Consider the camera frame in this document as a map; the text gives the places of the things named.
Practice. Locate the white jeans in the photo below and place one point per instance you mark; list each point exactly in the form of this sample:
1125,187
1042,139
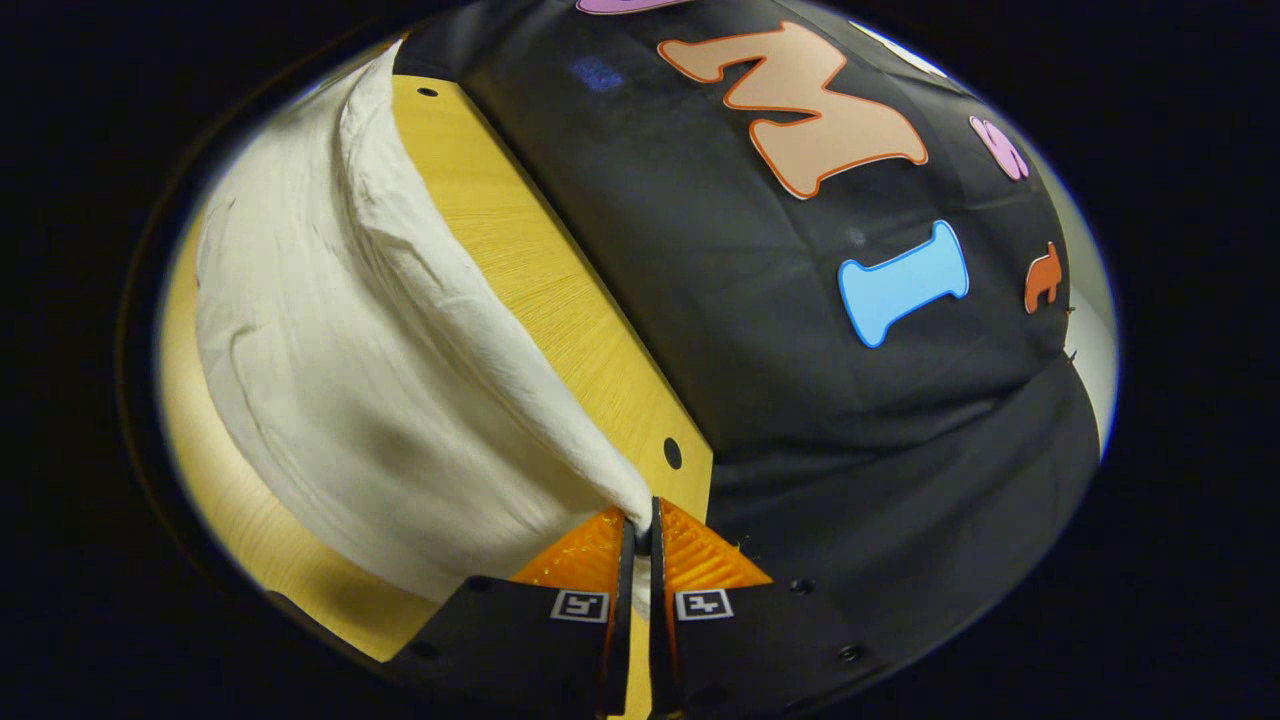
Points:
350,380

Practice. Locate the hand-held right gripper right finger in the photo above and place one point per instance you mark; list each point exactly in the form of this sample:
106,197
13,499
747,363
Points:
657,600

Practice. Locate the black backdrop cloth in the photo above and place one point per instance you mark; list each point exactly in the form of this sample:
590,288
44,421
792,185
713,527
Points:
700,300

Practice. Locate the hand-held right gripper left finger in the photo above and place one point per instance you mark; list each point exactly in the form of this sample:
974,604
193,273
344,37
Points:
623,570

